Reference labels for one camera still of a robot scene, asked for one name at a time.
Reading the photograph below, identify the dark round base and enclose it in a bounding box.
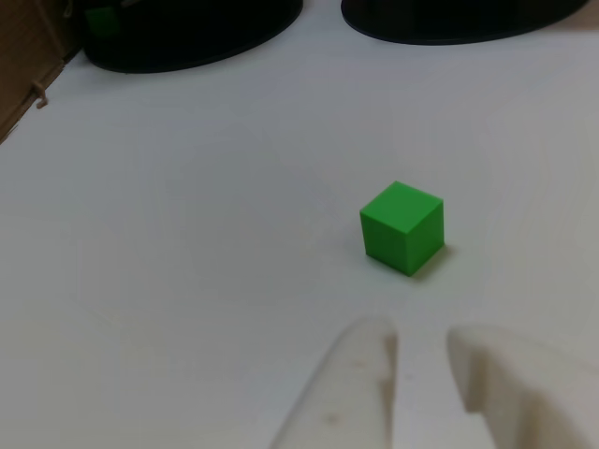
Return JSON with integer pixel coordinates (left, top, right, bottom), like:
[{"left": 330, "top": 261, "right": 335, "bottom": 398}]
[
  {"left": 340, "top": 0, "right": 592, "bottom": 47},
  {"left": 81, "top": 0, "right": 304, "bottom": 75}
]

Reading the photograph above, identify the green cube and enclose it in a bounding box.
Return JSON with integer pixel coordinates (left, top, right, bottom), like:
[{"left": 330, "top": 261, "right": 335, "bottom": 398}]
[{"left": 358, "top": 180, "right": 445, "bottom": 278}]

